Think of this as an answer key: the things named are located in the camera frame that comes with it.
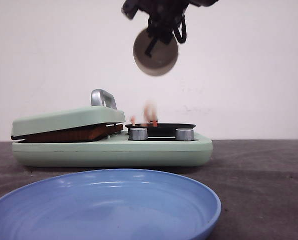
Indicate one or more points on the black frying pan green handle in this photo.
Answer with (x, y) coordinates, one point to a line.
(162, 129)

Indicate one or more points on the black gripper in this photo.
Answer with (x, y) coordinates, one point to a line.
(166, 21)

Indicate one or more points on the mint green sandwich maker lid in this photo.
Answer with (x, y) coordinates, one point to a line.
(103, 110)

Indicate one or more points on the white bread slice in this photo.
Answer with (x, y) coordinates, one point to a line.
(69, 135)
(112, 129)

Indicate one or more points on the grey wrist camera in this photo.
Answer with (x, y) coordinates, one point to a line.
(130, 8)

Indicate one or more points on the blue plastic plate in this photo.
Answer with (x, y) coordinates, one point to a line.
(110, 204)

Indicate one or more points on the left silver control knob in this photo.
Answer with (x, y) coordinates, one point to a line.
(138, 134)

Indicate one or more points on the mint green breakfast maker base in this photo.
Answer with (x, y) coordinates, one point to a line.
(115, 151)

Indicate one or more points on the orange cooked shrimp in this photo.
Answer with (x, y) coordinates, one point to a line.
(133, 120)
(150, 114)

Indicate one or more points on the silver control knob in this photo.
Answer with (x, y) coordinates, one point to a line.
(184, 134)
(138, 134)

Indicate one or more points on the beige ribbed ceramic bowl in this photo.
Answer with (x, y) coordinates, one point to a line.
(152, 56)

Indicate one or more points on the right silver control knob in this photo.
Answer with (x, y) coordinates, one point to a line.
(184, 134)

